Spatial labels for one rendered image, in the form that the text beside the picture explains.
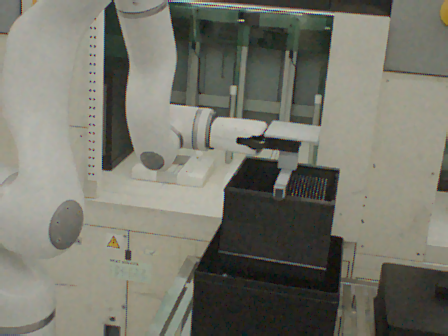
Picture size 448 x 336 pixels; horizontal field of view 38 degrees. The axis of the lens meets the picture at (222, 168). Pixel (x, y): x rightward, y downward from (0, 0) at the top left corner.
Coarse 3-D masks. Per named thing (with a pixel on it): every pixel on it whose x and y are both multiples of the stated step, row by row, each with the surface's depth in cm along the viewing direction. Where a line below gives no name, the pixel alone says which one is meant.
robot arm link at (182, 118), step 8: (176, 112) 125; (184, 112) 125; (192, 112) 125; (176, 120) 124; (184, 120) 124; (192, 120) 124; (176, 128) 124; (184, 128) 124; (192, 128) 124; (184, 136) 124; (184, 144) 126; (192, 144) 126
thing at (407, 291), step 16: (384, 272) 143; (400, 272) 144; (416, 272) 144; (432, 272) 145; (384, 288) 136; (400, 288) 136; (416, 288) 137; (432, 288) 137; (384, 304) 131; (400, 304) 130; (416, 304) 130; (432, 304) 131; (384, 320) 127; (400, 320) 124; (416, 320) 124; (432, 320) 125
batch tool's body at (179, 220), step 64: (192, 0) 159; (256, 0) 148; (320, 0) 145; (384, 0) 143; (128, 64) 197; (128, 192) 177; (192, 192) 181; (64, 256) 177; (128, 256) 173; (64, 320) 183; (128, 320) 179
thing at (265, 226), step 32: (288, 128) 125; (320, 128) 127; (256, 160) 138; (288, 160) 124; (224, 192) 119; (256, 192) 117; (224, 224) 121; (256, 224) 120; (288, 224) 118; (320, 224) 117; (224, 256) 123; (256, 256) 121; (288, 256) 120; (320, 256) 119; (320, 288) 122
